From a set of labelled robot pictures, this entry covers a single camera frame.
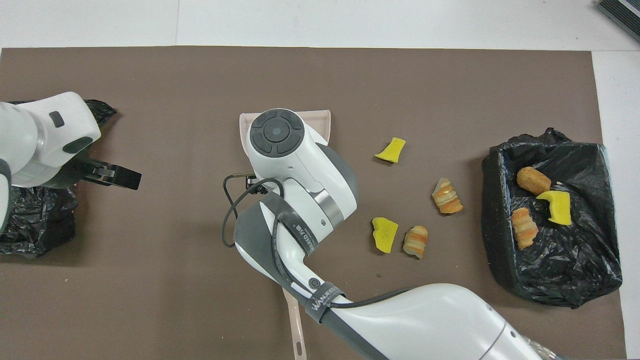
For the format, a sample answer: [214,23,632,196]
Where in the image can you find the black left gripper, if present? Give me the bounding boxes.
[60,155,142,190]

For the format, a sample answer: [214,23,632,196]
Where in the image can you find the beige plastic dustpan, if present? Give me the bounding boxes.
[239,110,332,173]

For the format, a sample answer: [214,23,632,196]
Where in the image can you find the yellow sponge piece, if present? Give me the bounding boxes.
[536,190,572,226]
[371,217,399,254]
[374,137,407,164]

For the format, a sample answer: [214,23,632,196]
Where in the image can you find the small striped croissant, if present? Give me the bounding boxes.
[403,225,429,260]

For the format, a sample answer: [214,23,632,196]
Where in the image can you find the striped croissant with pale end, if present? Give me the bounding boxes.
[432,178,464,215]

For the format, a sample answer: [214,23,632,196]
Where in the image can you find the orange striped pastry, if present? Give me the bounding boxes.
[510,207,540,250]

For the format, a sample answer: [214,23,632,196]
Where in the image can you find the brown fried nugget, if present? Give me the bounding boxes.
[516,166,552,197]

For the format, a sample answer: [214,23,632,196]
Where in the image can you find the black trash bag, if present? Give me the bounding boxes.
[481,127,623,309]
[0,99,117,259]

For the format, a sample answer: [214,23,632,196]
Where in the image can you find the brown table mat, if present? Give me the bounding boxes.
[0,46,627,360]

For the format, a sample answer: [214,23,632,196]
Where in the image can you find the dark grey ribbed object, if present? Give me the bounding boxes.
[596,0,640,43]

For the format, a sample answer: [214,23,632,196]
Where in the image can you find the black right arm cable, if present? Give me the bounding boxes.
[221,171,416,307]

